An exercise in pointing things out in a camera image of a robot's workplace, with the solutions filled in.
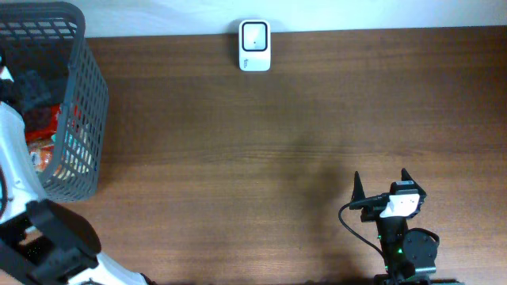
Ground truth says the beige snack bag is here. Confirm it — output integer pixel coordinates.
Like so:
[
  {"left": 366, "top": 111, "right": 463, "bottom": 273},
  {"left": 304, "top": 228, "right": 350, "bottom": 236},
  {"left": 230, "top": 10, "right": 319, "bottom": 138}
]
[{"left": 28, "top": 133, "right": 94, "bottom": 180}]

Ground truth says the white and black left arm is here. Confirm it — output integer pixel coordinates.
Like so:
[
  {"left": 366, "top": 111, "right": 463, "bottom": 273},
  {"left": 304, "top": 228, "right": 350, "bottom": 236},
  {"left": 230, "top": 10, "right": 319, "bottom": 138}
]
[{"left": 1, "top": 102, "right": 152, "bottom": 285}]

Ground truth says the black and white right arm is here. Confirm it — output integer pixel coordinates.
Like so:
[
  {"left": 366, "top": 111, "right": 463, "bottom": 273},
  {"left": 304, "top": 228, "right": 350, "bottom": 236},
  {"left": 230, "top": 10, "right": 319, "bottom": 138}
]
[{"left": 338, "top": 169, "right": 459, "bottom": 285}]

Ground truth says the red candy bag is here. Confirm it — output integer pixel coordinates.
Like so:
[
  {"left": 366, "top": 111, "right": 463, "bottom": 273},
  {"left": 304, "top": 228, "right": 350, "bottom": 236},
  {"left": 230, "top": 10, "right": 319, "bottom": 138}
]
[{"left": 22, "top": 104, "right": 62, "bottom": 144}]

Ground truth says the white barcode scanner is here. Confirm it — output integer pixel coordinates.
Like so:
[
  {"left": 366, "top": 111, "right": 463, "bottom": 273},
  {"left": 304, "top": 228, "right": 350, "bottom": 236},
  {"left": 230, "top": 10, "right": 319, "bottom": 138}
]
[{"left": 238, "top": 19, "right": 272, "bottom": 72}]

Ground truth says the grey plastic mesh basket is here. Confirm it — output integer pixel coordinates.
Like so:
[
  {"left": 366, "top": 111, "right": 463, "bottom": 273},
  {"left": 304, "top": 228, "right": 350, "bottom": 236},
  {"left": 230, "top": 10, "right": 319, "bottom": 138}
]
[{"left": 1, "top": 2, "right": 109, "bottom": 202}]

